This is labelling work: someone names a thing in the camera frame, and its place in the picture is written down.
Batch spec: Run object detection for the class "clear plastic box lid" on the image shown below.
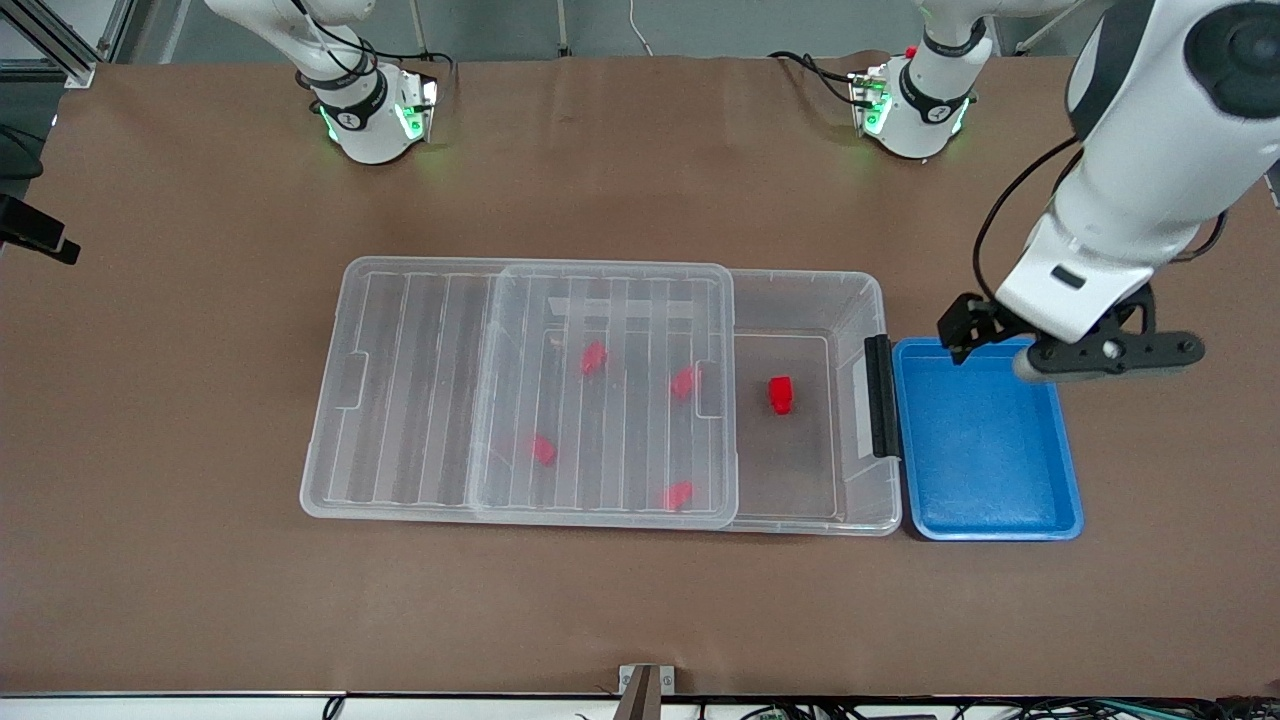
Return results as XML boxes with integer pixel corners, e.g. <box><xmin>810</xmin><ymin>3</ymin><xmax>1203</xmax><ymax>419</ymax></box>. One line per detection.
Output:
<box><xmin>300</xmin><ymin>257</ymin><xmax>739</xmax><ymax>530</ymax></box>

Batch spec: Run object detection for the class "clear plastic storage box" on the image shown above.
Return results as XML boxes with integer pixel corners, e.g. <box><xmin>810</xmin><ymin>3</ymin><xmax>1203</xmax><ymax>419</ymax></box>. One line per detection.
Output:
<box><xmin>468</xmin><ymin>265</ymin><xmax>903</xmax><ymax>538</ymax></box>

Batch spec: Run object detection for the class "blue plastic tray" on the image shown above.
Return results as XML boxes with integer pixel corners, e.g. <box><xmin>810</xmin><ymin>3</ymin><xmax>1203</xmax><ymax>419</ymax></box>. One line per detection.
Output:
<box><xmin>890</xmin><ymin>337</ymin><xmax>1086</xmax><ymax>542</ymax></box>

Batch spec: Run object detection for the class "brown vertical bar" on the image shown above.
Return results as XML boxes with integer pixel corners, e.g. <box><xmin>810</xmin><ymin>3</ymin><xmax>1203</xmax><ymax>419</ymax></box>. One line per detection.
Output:
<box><xmin>618</xmin><ymin>667</ymin><xmax>663</xmax><ymax>720</ymax></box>

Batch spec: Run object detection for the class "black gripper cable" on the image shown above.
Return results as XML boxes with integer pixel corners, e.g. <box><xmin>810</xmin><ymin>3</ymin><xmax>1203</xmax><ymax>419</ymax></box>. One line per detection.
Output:
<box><xmin>972</xmin><ymin>138</ymin><xmax>1086</xmax><ymax>301</ymax></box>

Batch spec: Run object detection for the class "black box latch handle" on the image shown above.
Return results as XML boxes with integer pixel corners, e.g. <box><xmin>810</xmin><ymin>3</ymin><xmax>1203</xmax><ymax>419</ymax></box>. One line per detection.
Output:
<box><xmin>864</xmin><ymin>335</ymin><xmax>901</xmax><ymax>461</ymax></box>

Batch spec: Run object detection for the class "aluminium frame profile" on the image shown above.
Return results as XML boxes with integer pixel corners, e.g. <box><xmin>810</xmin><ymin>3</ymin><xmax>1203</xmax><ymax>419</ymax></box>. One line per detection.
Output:
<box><xmin>0</xmin><ymin>0</ymin><xmax>136</xmax><ymax>89</ymax></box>

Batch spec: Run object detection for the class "black base cable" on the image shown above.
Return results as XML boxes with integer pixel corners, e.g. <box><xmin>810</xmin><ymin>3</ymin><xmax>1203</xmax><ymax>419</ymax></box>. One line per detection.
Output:
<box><xmin>375</xmin><ymin>48</ymin><xmax>456</xmax><ymax>79</ymax></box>
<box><xmin>767</xmin><ymin>50</ymin><xmax>863</xmax><ymax>107</ymax></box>

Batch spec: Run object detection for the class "grey metal bracket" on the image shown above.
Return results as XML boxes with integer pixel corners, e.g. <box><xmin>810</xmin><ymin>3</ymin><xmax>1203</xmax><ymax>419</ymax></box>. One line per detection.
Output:
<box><xmin>618</xmin><ymin>664</ymin><xmax>677</xmax><ymax>696</ymax></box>

